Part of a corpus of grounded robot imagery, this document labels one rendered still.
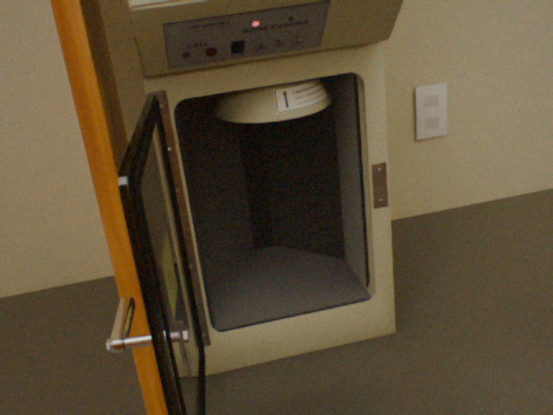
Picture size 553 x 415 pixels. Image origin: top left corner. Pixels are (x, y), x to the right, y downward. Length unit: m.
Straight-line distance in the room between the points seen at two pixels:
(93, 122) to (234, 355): 0.44
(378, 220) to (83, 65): 0.48
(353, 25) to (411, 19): 0.57
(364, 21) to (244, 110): 0.21
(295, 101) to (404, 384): 0.43
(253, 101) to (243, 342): 0.37
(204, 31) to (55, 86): 0.58
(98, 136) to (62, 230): 0.63
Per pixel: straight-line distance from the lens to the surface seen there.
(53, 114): 1.33
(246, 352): 1.05
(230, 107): 0.94
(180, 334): 0.67
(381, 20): 0.86
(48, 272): 1.45
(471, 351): 1.07
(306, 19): 0.81
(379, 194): 0.98
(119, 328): 0.70
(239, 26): 0.79
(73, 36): 0.77
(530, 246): 1.37
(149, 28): 0.77
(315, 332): 1.06
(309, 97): 0.94
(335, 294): 1.07
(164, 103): 0.87
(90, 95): 0.78
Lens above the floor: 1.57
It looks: 23 degrees down
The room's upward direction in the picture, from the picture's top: 7 degrees counter-clockwise
